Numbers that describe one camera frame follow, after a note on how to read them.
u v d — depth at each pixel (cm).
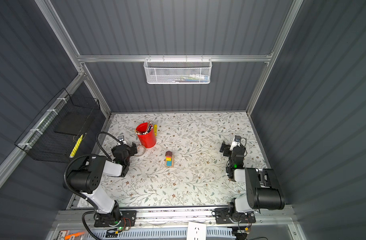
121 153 74
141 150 99
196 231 67
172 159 89
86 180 47
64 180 46
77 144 69
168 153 85
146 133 89
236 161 70
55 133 72
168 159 88
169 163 89
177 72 112
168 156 85
